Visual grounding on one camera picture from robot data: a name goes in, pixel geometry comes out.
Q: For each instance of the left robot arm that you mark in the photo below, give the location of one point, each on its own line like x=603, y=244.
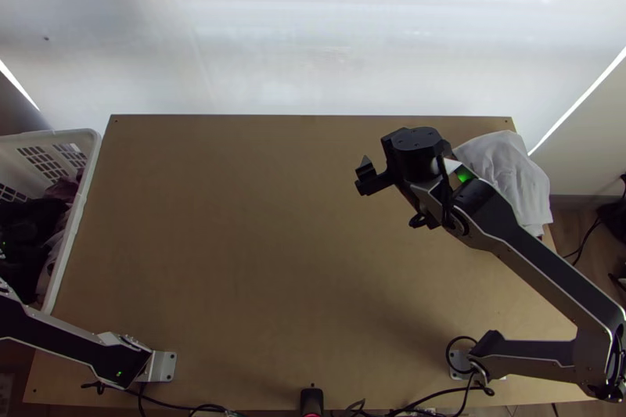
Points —
x=73, y=343

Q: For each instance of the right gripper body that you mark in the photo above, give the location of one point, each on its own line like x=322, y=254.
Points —
x=376, y=181

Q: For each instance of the white t-shirt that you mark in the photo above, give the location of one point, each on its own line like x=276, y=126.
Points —
x=508, y=167

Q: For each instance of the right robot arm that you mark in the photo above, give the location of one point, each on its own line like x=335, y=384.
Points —
x=533, y=246

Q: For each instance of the heap of clothes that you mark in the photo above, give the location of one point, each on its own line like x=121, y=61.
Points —
x=24, y=236

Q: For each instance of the white laundry basket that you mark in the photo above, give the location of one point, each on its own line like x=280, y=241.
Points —
x=73, y=211

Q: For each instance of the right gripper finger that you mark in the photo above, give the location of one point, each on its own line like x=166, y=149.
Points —
x=365, y=163

